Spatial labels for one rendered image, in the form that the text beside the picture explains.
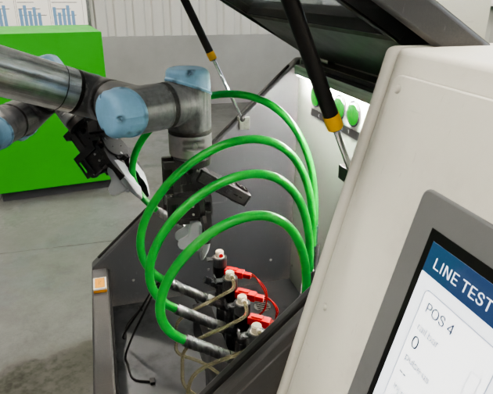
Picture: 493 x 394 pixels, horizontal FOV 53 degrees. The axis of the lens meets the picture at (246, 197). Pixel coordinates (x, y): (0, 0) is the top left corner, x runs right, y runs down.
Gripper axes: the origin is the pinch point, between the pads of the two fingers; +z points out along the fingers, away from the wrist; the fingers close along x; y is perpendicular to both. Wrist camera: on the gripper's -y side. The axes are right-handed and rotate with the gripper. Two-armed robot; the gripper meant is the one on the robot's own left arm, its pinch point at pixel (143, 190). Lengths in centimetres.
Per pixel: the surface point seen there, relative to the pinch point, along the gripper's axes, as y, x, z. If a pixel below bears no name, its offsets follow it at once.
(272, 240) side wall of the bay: -0.9, -40.1, 24.9
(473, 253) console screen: -47, 48, 32
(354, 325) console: -33, 39, 35
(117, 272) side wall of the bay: 29.7, -16.7, 7.7
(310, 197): -27.8, 2.4, 21.5
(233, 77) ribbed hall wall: 117, -625, -193
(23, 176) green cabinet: 210, -225, -129
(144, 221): -7.4, 18.9, 8.6
